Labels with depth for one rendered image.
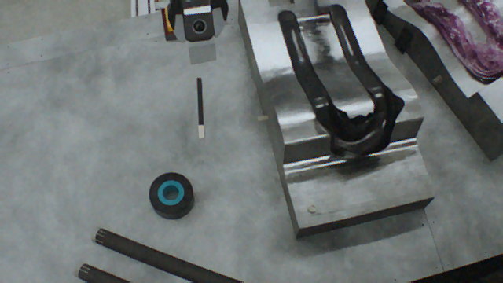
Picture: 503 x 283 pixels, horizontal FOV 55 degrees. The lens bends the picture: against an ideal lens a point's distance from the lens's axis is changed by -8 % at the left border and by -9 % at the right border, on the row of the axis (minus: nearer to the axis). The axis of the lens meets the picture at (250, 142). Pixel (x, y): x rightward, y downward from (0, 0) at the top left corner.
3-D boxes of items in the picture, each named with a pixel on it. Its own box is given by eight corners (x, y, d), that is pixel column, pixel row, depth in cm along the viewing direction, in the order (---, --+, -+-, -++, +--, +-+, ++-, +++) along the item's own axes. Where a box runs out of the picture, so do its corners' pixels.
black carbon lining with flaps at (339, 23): (273, 18, 106) (275, -13, 98) (346, 9, 108) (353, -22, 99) (320, 170, 91) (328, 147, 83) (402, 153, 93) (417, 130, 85)
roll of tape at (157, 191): (190, 222, 94) (189, 216, 91) (148, 216, 94) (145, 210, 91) (197, 181, 97) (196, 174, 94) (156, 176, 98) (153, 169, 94)
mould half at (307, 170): (238, 21, 114) (238, -21, 102) (348, 6, 117) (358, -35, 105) (295, 238, 93) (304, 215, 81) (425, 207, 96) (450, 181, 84)
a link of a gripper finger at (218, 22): (226, 12, 97) (214, -18, 89) (233, 36, 94) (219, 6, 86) (211, 17, 97) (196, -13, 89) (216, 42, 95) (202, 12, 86)
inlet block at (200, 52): (181, 12, 102) (178, -5, 97) (205, 9, 103) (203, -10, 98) (190, 64, 96) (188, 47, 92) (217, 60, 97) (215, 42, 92)
